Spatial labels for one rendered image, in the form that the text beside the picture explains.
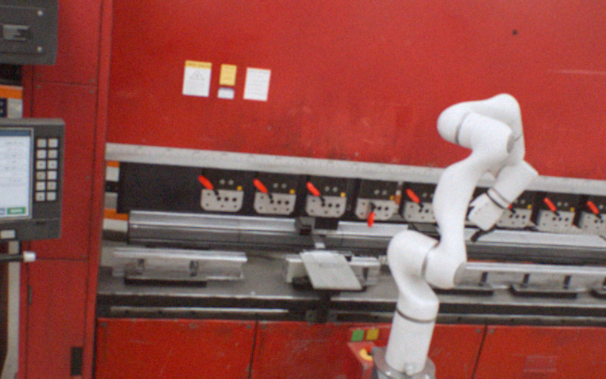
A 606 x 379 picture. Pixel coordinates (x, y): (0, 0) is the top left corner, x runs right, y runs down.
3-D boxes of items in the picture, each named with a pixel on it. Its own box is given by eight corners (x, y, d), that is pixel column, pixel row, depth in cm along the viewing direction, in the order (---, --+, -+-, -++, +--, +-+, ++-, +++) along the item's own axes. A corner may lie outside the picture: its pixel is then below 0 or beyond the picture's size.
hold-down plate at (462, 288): (427, 293, 301) (428, 286, 300) (422, 286, 306) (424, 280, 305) (493, 295, 308) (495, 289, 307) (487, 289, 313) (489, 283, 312)
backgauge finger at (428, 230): (426, 256, 308) (429, 246, 306) (406, 231, 331) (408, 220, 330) (452, 258, 311) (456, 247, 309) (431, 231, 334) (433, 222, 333)
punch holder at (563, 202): (537, 228, 305) (548, 191, 300) (528, 219, 313) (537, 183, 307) (569, 230, 309) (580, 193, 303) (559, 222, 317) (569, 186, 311)
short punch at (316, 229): (312, 234, 288) (316, 212, 285) (310, 232, 290) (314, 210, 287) (336, 235, 291) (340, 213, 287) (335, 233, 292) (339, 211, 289)
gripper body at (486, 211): (502, 200, 254) (480, 223, 257) (483, 186, 250) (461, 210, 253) (511, 211, 248) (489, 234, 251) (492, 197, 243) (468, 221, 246)
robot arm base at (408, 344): (440, 386, 218) (454, 333, 211) (377, 380, 216) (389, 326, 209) (427, 350, 235) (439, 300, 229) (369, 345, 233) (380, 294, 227)
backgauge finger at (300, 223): (306, 252, 295) (307, 241, 293) (293, 225, 318) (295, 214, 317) (334, 253, 298) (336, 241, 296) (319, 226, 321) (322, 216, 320)
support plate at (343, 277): (313, 288, 266) (314, 286, 266) (299, 255, 290) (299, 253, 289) (361, 289, 270) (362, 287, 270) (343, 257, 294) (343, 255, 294)
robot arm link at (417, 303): (422, 328, 211) (440, 253, 203) (370, 301, 222) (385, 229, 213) (443, 315, 220) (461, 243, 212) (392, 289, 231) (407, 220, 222)
